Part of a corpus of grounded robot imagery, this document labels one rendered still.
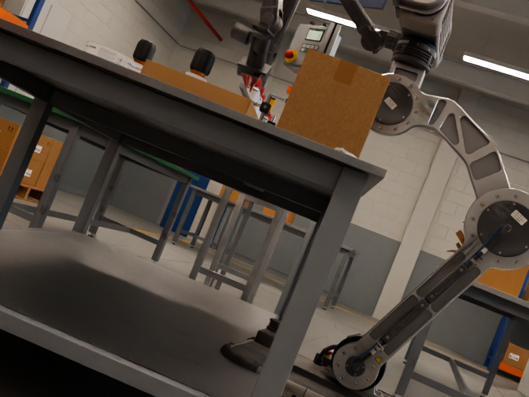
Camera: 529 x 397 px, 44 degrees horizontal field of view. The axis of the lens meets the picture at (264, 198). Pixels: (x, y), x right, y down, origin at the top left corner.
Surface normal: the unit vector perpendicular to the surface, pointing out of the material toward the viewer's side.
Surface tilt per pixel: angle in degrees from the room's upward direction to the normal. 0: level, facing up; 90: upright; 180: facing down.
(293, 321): 90
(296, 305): 90
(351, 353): 90
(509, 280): 91
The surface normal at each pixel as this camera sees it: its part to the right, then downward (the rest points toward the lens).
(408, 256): -0.23, -0.14
